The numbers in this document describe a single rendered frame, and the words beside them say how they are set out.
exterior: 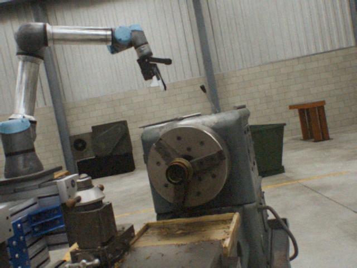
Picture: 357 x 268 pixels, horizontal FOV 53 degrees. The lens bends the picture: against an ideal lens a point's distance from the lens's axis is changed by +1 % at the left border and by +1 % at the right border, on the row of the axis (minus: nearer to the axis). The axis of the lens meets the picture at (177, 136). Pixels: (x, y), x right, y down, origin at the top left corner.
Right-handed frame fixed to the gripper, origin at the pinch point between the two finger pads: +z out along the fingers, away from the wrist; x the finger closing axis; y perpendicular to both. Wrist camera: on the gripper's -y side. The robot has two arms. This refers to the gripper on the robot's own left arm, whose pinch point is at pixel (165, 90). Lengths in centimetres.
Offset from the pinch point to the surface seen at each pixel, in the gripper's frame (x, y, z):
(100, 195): 102, 14, 17
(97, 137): -778, 302, 28
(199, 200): 48, 1, 44
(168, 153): 51, 4, 22
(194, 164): 55, -4, 29
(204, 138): 47, -11, 23
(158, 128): 24.9, 7.3, 14.2
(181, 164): 60, 0, 26
